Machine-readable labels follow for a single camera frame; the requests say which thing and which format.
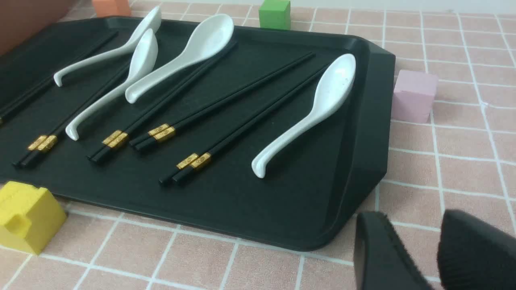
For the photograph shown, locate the white ceramic spoon far left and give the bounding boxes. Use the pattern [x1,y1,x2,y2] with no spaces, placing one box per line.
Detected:
[54,6,162,87]

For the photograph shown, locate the white ceramic spoon right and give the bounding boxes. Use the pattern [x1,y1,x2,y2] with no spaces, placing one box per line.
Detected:
[251,53,356,178]

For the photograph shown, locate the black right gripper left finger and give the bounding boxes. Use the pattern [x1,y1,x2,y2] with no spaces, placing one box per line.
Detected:
[354,211,433,290]

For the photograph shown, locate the yellow foam block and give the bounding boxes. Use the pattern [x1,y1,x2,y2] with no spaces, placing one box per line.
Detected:
[0,180,67,255]

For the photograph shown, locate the pink cube block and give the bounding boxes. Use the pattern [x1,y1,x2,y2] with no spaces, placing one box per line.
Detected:
[391,70,439,123]

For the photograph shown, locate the black chopstick pair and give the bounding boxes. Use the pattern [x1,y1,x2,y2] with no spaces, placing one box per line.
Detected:
[20,66,131,169]
[129,52,313,147]
[92,46,237,164]
[1,31,119,123]
[0,73,54,125]
[87,40,238,161]
[135,54,316,152]
[12,60,130,168]
[172,68,331,186]
[159,66,327,185]

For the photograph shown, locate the orange block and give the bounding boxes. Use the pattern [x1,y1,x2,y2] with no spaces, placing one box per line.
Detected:
[92,0,131,18]

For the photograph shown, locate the black plastic tray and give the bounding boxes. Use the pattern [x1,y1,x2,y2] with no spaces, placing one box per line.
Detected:
[1,27,396,251]

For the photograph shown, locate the white ceramic spoon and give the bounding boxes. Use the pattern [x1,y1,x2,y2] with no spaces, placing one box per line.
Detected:
[65,29,158,141]
[54,6,162,87]
[125,14,234,104]
[251,53,356,178]

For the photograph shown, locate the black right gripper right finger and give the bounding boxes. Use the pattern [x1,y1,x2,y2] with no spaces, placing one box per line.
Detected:
[437,209,516,290]

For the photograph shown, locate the green cube block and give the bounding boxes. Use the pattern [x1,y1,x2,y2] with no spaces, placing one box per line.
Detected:
[258,0,291,31]

